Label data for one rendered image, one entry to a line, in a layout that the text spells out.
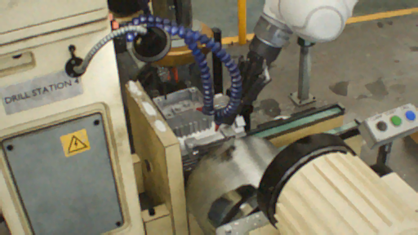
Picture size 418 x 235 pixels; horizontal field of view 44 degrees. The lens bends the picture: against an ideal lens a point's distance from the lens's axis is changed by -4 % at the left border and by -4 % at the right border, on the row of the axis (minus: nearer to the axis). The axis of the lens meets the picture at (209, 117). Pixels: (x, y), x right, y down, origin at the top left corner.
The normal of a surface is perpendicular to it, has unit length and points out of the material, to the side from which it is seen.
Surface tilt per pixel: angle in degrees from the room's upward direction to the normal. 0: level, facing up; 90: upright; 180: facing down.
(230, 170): 24
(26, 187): 90
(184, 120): 90
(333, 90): 0
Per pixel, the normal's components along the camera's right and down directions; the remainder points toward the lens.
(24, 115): 0.42, 0.51
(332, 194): -0.39, -0.65
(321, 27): 0.04, 0.52
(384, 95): -0.04, -0.81
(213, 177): -0.61, -0.45
